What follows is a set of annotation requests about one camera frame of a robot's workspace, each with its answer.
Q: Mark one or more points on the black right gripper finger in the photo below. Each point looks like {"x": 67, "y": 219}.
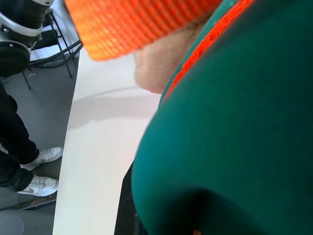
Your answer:
{"x": 129, "y": 215}

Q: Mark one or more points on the teal and orange backpack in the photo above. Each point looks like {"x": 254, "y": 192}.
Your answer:
{"x": 220, "y": 134}

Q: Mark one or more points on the white sneaker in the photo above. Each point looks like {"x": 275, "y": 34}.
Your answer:
{"x": 46, "y": 155}
{"x": 40, "y": 186}

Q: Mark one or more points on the grey round floor disc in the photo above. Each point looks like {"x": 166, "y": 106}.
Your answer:
{"x": 11, "y": 226}

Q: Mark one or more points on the person's black trouser legs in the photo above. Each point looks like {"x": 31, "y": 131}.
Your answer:
{"x": 14, "y": 137}

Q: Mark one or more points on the thin black metal stand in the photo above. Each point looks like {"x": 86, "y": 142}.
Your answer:
{"x": 64, "y": 51}

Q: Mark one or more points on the silver and black robot body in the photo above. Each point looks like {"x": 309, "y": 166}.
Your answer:
{"x": 14, "y": 36}

